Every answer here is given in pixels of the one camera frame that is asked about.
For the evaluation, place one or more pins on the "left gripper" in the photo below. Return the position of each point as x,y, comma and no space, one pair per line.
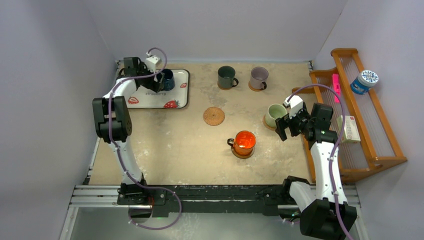
154,85

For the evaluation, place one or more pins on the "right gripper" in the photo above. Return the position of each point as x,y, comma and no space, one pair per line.
283,123

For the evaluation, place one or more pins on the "pale green mug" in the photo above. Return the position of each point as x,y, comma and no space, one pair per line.
274,112

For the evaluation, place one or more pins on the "navy blue mug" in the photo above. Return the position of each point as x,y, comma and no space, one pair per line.
166,77

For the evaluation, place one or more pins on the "orange mug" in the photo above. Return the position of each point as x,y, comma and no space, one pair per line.
243,143

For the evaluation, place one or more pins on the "light wooden coaster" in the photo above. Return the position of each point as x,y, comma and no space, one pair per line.
223,88
257,90

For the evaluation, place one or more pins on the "dark brown wooden coaster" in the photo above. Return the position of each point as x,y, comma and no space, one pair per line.
242,156

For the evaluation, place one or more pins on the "purple mug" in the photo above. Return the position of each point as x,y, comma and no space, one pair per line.
258,76

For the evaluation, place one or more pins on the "dark green mug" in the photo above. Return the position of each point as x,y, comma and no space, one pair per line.
227,76

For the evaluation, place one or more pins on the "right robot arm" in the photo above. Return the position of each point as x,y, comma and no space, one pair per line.
324,214

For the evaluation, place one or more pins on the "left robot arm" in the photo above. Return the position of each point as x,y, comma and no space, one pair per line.
113,124

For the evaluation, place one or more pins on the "strawberry print tray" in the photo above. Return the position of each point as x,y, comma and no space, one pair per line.
178,97

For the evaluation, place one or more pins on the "wooden tiered rack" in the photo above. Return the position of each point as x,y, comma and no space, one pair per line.
378,149

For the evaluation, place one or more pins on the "pink marker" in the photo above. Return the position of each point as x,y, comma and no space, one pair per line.
336,87

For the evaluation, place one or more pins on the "white card box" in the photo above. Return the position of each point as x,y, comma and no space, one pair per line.
350,130

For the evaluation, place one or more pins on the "blue jar white lid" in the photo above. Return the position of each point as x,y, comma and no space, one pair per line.
364,81

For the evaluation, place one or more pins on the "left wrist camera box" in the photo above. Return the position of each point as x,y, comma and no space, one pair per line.
152,63

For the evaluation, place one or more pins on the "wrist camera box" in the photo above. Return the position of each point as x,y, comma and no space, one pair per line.
152,63
294,103

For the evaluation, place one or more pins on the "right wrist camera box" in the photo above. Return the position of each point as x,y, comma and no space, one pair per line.
294,103

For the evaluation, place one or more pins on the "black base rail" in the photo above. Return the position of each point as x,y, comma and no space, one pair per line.
268,200

